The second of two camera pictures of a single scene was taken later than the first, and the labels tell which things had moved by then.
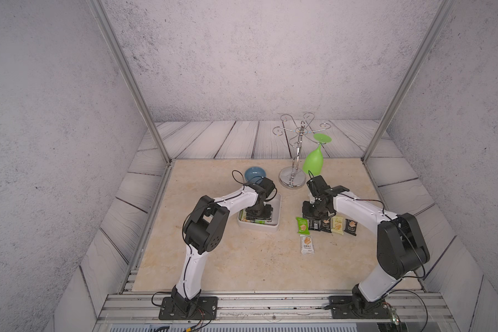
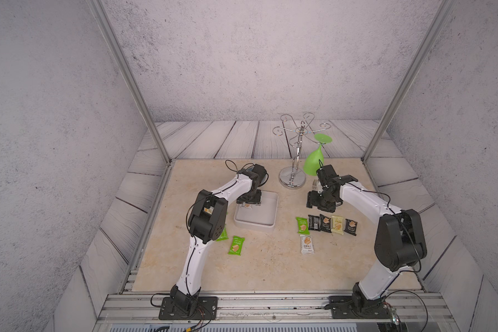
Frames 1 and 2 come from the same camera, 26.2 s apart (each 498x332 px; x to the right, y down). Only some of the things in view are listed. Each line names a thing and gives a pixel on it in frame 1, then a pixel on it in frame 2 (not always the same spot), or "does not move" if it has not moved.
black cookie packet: x=326 y=225 does not move
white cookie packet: x=307 y=246 does not move
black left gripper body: x=264 y=212 to x=252 y=198
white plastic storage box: x=275 y=204 does not move
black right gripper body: x=312 y=210 to x=321 y=200
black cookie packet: x=315 y=225 does not move
